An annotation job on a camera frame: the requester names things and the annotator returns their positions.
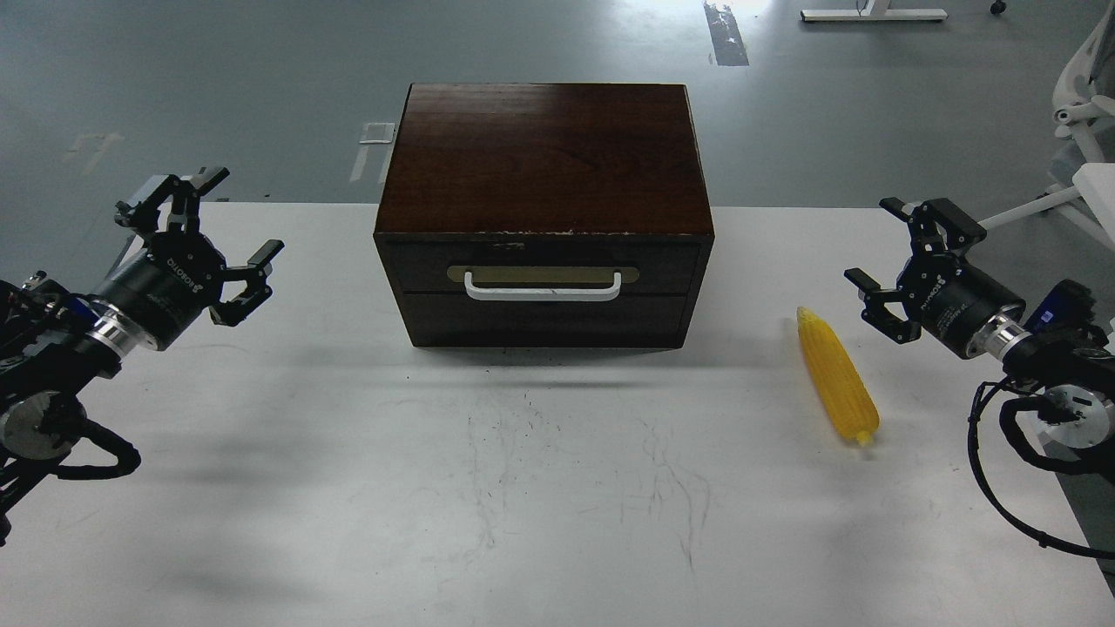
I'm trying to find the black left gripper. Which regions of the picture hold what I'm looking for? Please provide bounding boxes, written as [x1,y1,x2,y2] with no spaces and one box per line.
[93,167,284,353]

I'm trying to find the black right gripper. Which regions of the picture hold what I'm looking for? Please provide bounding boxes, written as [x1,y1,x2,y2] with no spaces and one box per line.
[843,196,1026,360]

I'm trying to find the yellow corn cob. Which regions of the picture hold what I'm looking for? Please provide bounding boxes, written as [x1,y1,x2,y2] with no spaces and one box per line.
[795,306,880,446]

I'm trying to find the dark drawer with white handle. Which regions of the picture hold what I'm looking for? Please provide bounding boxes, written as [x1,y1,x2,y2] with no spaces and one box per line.
[379,241,701,296]

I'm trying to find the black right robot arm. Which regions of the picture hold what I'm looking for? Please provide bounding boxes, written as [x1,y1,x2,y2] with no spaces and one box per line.
[844,197,1112,480]

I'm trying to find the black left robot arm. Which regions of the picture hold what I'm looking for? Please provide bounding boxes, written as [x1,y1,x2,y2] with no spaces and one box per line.
[1,167,283,538]

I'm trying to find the dark wooden drawer cabinet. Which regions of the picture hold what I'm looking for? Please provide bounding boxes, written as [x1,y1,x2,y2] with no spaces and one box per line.
[374,84,714,349]

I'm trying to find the white office chair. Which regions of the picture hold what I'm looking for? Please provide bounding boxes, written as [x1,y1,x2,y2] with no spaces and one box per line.
[980,4,1112,247]

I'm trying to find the white desk base bar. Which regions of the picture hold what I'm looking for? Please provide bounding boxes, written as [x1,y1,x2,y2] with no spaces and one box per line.
[799,1,949,25]

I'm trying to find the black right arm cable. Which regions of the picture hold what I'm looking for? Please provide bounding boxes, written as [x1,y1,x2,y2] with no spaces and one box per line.
[967,379,1115,560]

